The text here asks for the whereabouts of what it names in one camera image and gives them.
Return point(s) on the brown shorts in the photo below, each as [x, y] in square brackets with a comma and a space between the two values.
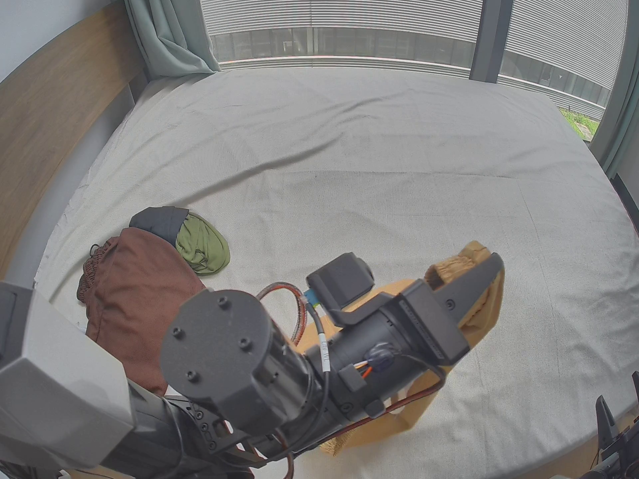
[140, 287]

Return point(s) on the black garment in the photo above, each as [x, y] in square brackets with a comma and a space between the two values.
[154, 222]

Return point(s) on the green garment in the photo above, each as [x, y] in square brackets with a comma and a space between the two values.
[204, 247]

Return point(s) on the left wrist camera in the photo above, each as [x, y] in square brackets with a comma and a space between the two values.
[344, 277]

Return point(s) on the bed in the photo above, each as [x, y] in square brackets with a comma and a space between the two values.
[349, 167]

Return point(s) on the window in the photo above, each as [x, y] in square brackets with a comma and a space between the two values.
[349, 13]

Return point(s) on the tan shorts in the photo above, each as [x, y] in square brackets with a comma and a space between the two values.
[487, 317]

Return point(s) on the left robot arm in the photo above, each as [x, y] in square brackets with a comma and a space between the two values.
[219, 357]

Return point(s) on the blue-green curtain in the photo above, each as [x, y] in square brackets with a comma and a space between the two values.
[159, 28]
[621, 132]

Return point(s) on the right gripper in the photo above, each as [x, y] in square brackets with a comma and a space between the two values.
[624, 457]

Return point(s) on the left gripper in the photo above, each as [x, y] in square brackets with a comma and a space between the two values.
[424, 332]

